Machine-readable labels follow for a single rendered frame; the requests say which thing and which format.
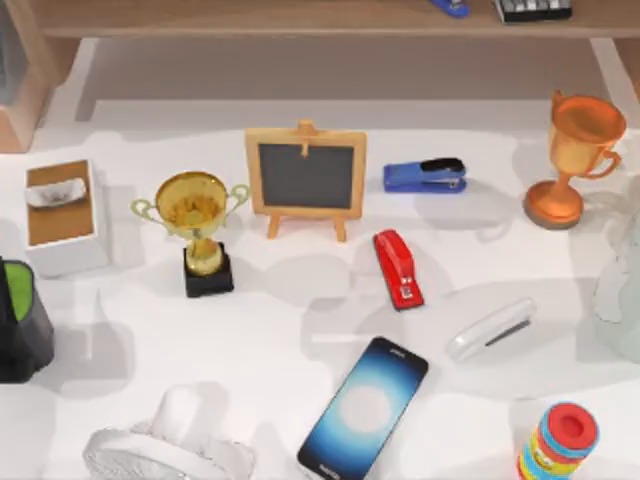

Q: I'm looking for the wooden framed blackboard easel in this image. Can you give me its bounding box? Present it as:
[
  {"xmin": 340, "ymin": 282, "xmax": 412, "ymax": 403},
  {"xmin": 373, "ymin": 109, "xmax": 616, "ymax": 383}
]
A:
[{"xmin": 244, "ymin": 119, "xmax": 369, "ymax": 244}]

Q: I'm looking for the gold trophy black base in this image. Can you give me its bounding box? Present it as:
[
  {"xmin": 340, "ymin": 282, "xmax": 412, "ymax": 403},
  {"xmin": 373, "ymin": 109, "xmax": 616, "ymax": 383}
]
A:
[{"xmin": 130, "ymin": 171, "xmax": 251, "ymax": 299}]

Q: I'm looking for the blue and black stapler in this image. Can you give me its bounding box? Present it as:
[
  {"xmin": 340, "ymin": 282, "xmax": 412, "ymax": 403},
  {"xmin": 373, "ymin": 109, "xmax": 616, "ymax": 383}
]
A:
[{"xmin": 383, "ymin": 157, "xmax": 468, "ymax": 194}]

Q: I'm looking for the black and green holder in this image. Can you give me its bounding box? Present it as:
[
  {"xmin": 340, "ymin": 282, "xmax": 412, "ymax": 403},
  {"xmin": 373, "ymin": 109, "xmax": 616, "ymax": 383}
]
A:
[{"xmin": 0, "ymin": 256, "xmax": 56, "ymax": 385}]

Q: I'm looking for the small blue stapler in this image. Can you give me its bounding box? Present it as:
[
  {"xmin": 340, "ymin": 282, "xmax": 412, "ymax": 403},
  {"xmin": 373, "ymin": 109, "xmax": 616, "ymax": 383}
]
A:
[{"xmin": 430, "ymin": 0, "xmax": 472, "ymax": 19}]

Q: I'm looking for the black smartphone blue screen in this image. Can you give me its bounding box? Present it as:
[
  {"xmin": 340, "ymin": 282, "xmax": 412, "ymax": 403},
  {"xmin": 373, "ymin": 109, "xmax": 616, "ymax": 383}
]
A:
[{"xmin": 296, "ymin": 336, "xmax": 430, "ymax": 480}]

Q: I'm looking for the black and white keyboard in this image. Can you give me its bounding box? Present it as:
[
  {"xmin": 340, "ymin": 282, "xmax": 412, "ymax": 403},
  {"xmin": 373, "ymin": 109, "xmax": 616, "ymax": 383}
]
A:
[{"xmin": 493, "ymin": 0, "xmax": 574, "ymax": 25}]

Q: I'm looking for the stack of coloured rings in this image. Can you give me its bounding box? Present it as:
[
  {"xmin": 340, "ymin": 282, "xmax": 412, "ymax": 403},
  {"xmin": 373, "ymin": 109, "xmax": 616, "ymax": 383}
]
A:
[{"xmin": 516, "ymin": 402, "xmax": 600, "ymax": 480}]

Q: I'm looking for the white and brown tissue box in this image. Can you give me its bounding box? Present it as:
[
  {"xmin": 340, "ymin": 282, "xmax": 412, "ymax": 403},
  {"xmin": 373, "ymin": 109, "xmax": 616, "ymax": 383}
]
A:
[{"xmin": 24, "ymin": 158, "xmax": 110, "ymax": 280}]

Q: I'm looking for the bronze trophy cup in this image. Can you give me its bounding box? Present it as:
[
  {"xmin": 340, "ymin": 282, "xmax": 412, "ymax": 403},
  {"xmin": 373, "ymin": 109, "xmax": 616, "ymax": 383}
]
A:
[{"xmin": 523, "ymin": 89, "xmax": 628, "ymax": 232}]

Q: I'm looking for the wooden shelf unit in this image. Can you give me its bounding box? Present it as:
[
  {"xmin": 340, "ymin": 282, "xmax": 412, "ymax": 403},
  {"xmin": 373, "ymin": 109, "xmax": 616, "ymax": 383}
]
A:
[{"xmin": 0, "ymin": 0, "xmax": 640, "ymax": 154}]

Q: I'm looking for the red stapler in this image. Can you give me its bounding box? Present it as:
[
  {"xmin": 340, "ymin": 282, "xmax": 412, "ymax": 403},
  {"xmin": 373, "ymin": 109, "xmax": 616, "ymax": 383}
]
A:
[{"xmin": 372, "ymin": 228, "xmax": 426, "ymax": 312}]

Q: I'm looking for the white stapler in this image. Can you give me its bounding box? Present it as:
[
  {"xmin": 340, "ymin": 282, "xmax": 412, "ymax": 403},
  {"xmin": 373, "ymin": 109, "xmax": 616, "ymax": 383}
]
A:
[{"xmin": 446, "ymin": 297, "xmax": 539, "ymax": 364}]

